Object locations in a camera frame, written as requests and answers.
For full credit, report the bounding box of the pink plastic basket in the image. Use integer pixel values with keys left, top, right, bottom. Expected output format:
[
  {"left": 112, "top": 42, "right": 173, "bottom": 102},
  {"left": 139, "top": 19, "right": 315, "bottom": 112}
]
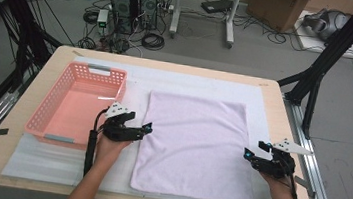
[{"left": 22, "top": 57, "right": 131, "bottom": 154}]

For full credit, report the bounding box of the white grid mat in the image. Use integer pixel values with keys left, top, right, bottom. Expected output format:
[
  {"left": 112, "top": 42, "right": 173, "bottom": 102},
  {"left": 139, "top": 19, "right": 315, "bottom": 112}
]
[{"left": 0, "top": 48, "right": 298, "bottom": 199}]

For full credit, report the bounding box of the coil of black cable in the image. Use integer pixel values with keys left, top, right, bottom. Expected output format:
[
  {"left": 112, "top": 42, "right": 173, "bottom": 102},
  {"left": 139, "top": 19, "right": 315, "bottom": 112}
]
[{"left": 140, "top": 31, "right": 167, "bottom": 53}]

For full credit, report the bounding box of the black computer tower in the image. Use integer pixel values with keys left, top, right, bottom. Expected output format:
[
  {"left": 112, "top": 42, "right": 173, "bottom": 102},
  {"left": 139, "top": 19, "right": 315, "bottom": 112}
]
[
  {"left": 105, "top": 0, "right": 139, "bottom": 37},
  {"left": 133, "top": 0, "right": 161, "bottom": 31}
]

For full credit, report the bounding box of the white metal stand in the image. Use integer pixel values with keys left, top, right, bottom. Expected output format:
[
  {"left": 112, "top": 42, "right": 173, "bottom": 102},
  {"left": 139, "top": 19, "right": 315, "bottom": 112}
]
[{"left": 167, "top": 0, "right": 244, "bottom": 50}]

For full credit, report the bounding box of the lilac printed towel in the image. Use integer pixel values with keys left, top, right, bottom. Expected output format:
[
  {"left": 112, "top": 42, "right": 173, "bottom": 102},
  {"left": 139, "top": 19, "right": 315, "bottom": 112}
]
[{"left": 129, "top": 88, "right": 266, "bottom": 199}]

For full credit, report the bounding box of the person's right hand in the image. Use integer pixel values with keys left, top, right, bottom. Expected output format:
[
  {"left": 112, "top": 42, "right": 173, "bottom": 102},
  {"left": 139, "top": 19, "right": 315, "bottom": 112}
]
[{"left": 258, "top": 172, "right": 298, "bottom": 199}]

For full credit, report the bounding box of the black metal frame post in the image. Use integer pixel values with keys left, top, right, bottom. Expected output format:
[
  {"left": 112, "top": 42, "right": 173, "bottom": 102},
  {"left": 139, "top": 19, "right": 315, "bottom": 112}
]
[
  {"left": 270, "top": 0, "right": 353, "bottom": 145},
  {"left": 0, "top": 0, "right": 69, "bottom": 154}
]

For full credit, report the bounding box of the large cardboard box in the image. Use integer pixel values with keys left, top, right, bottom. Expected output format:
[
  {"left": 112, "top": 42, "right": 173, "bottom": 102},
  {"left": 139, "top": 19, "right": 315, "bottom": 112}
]
[{"left": 244, "top": 0, "right": 311, "bottom": 37}]

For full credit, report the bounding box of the person's left hand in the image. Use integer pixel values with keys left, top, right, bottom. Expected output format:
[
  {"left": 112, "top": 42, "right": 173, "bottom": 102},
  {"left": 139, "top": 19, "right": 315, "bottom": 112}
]
[{"left": 92, "top": 134, "right": 133, "bottom": 175}]

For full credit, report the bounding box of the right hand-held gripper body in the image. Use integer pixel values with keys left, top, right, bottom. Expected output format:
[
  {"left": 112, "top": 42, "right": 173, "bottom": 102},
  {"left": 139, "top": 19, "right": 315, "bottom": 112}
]
[{"left": 251, "top": 135, "right": 316, "bottom": 183}]

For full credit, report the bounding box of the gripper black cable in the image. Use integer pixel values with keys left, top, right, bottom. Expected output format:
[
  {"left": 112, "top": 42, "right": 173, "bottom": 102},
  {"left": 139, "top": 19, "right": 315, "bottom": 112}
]
[
  {"left": 82, "top": 106, "right": 111, "bottom": 180},
  {"left": 283, "top": 165, "right": 304, "bottom": 199}
]

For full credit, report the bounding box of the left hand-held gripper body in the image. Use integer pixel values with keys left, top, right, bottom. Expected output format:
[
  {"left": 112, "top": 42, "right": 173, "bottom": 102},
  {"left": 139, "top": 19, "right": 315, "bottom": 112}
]
[{"left": 100, "top": 99, "right": 148, "bottom": 145}]

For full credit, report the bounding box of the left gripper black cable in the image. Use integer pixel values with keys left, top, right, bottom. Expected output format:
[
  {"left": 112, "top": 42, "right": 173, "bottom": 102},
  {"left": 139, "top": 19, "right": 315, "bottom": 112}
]
[{"left": 82, "top": 106, "right": 111, "bottom": 180}]

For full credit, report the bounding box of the black flat device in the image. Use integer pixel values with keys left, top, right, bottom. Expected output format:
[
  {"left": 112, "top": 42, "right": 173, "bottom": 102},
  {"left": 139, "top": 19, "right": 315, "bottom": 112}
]
[{"left": 199, "top": 0, "right": 234, "bottom": 17}]

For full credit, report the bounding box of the grey rounded device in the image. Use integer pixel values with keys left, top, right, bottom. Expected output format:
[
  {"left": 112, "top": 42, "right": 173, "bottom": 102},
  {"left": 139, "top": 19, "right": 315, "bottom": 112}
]
[{"left": 300, "top": 5, "right": 352, "bottom": 44}]

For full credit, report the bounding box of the white floor board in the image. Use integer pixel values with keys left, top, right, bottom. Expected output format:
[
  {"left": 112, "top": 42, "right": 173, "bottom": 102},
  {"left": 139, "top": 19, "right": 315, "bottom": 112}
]
[{"left": 292, "top": 9, "right": 353, "bottom": 60}]

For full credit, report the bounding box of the small white box device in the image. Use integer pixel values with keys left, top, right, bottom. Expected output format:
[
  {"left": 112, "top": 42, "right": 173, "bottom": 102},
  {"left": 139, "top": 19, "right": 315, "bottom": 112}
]
[{"left": 95, "top": 8, "right": 110, "bottom": 35}]

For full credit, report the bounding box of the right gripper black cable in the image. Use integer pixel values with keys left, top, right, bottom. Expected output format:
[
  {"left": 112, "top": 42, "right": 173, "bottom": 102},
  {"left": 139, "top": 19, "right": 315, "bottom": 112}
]
[{"left": 283, "top": 165, "right": 304, "bottom": 199}]

